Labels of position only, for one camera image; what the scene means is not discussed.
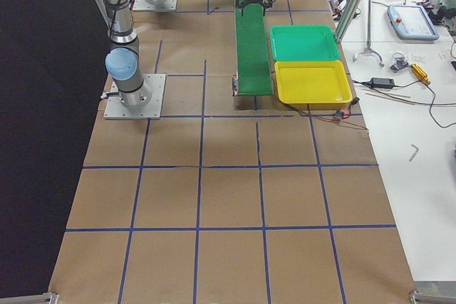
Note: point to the green plastic tray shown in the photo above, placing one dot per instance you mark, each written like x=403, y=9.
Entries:
x=303, y=43

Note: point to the yellow plastic tray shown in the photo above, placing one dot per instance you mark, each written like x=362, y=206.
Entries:
x=312, y=83

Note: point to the metal rod with claw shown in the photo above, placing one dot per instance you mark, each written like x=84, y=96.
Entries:
x=368, y=51

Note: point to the black power adapter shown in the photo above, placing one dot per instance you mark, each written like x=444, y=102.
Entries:
x=382, y=83

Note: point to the teach pendant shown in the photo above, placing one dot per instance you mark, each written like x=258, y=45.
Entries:
x=411, y=22

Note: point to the silver hex key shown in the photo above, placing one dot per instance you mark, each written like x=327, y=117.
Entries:
x=415, y=152

